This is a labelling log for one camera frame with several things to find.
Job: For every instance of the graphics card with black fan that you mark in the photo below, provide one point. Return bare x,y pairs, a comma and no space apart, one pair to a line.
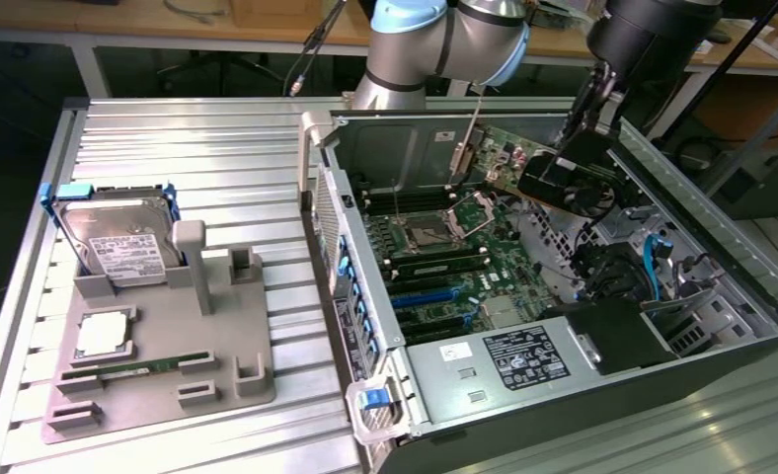
494,158

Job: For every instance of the aluminium profile frame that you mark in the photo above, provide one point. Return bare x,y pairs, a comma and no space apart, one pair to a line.
774,123

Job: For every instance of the silver disk bay cage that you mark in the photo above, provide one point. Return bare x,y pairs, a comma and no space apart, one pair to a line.
561,232

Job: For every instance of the open black PC case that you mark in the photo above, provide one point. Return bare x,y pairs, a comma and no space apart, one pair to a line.
693,385

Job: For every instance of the silver socket cover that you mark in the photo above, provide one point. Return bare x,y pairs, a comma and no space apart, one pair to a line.
475,212

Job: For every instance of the blue expansion slot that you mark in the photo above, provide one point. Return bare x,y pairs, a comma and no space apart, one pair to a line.
425,298

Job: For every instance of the grey power supply unit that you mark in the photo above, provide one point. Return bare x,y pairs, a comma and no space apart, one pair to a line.
494,370

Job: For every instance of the black air duct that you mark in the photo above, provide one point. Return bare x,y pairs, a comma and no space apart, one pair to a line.
599,336

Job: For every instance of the silver CPU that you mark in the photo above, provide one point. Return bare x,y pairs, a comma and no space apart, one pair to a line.
102,336

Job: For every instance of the blue case latch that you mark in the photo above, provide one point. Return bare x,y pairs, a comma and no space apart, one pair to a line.
374,399

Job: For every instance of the hard disk in blue caddy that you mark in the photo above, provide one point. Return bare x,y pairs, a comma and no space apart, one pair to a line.
115,242

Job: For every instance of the black stand pole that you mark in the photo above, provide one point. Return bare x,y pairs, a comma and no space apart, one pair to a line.
725,69

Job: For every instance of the CPU socket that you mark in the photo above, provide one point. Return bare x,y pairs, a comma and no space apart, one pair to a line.
426,233

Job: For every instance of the silver chipset heat sink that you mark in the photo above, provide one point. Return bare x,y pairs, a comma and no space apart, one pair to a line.
505,311

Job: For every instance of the black RAM stick with label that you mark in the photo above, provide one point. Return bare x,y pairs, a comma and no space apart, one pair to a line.
438,269

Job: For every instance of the green RAM stick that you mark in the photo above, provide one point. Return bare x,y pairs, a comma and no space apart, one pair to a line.
142,369

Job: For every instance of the green Dell motherboard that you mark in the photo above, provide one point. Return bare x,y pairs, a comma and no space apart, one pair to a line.
487,276

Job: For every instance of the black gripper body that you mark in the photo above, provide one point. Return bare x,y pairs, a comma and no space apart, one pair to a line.
659,34

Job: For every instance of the socket locking lever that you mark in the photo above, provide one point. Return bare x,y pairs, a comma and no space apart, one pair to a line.
397,197

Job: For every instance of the wooden desk white frame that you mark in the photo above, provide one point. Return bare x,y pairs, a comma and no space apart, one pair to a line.
133,24

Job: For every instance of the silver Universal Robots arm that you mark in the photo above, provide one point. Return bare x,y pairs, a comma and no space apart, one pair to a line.
429,44

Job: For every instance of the grey parts rack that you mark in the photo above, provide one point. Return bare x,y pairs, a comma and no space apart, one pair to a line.
165,326

